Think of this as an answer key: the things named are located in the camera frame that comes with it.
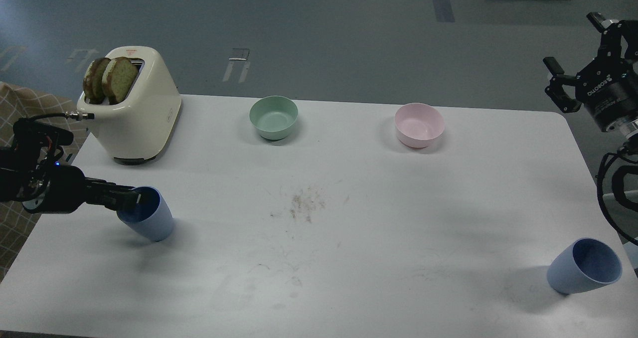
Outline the cream toaster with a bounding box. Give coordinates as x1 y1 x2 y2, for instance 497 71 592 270
77 46 182 165

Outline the beige checkered cloth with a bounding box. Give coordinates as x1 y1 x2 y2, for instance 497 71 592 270
0 83 76 279

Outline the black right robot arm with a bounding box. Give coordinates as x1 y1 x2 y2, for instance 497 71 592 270
543 12 638 245

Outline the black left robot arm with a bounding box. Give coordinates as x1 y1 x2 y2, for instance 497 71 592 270
0 112 142 214

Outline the pink bowl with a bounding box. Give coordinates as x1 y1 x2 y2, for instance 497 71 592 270
394 103 445 149

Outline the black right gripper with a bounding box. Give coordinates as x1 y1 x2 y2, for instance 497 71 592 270
543 12 637 133

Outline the green bowl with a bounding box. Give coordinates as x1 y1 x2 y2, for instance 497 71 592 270
249 96 299 141

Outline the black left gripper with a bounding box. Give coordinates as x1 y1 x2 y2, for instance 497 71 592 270
22 165 142 214

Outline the blue cup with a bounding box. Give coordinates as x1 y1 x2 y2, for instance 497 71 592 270
116 186 175 242
546 238 623 295

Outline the toast slice right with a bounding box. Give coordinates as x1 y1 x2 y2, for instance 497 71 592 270
102 57 139 105

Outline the toast slice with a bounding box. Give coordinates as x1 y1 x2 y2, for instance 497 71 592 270
102 57 139 105
83 58 111 105

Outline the toast slice left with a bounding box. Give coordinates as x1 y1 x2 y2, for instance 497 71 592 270
83 58 111 105

